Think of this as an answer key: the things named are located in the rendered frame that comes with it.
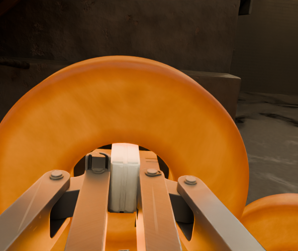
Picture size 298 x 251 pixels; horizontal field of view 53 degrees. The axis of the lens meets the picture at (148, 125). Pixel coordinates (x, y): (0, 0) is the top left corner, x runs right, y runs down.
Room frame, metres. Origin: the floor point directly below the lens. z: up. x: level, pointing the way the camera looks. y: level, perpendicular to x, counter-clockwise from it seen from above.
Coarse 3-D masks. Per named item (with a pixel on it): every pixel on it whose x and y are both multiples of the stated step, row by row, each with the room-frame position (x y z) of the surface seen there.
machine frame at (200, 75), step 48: (48, 0) 0.48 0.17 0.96; (96, 0) 0.49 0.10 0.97; (144, 0) 0.50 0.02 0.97; (192, 0) 0.51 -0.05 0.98; (0, 48) 0.48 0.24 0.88; (48, 48) 0.48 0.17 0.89; (96, 48) 0.49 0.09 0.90; (144, 48) 0.50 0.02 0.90; (192, 48) 0.51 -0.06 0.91; (0, 96) 0.42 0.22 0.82
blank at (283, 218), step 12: (252, 204) 0.28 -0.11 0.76; (264, 204) 0.26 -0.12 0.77; (276, 204) 0.26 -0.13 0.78; (288, 204) 0.25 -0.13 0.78; (252, 216) 0.26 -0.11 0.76; (264, 216) 0.25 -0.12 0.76; (276, 216) 0.25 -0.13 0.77; (288, 216) 0.25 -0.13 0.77; (252, 228) 0.26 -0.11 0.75; (264, 228) 0.25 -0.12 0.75; (276, 228) 0.25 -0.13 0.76; (288, 228) 0.25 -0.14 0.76; (264, 240) 0.25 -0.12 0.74; (276, 240) 0.25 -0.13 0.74; (288, 240) 0.24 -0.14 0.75
